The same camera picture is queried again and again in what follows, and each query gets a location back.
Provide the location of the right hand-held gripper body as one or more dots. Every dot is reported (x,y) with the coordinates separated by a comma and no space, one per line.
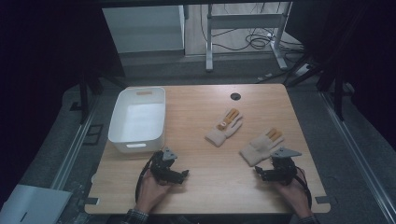
(284,166)

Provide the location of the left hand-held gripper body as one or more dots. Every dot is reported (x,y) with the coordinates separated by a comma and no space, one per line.
(162,165)

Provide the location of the beige glove with orange fingers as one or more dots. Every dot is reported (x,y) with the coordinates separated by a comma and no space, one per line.
(261,146)

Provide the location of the white plastic bin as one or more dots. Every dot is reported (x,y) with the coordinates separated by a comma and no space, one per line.
(138,119)

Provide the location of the beige glove with round patch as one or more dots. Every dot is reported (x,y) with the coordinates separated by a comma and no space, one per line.
(224,127)

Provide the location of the person's left hand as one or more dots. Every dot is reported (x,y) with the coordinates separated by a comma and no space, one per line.
(151,193)

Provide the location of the person's right hand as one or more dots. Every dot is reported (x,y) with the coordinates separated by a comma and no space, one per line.
(294,196)

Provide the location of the black round table grommet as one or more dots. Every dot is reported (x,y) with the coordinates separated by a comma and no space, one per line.
(235,96)

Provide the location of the black stand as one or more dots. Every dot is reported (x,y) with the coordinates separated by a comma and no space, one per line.
(334,90)

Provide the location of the white power strip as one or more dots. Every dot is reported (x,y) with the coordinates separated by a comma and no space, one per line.
(302,69)

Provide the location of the white flat box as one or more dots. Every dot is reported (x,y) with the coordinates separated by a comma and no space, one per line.
(34,203)

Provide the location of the white cabinet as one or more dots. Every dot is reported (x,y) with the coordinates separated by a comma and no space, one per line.
(143,28)

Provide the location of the metal floor rail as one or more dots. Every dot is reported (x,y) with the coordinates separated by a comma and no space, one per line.
(358,155)
(73,149)

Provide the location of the black floor frame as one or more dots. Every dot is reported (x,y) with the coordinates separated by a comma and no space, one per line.
(93,134)

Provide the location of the white metal desk frame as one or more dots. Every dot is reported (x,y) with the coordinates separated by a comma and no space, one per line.
(246,20)

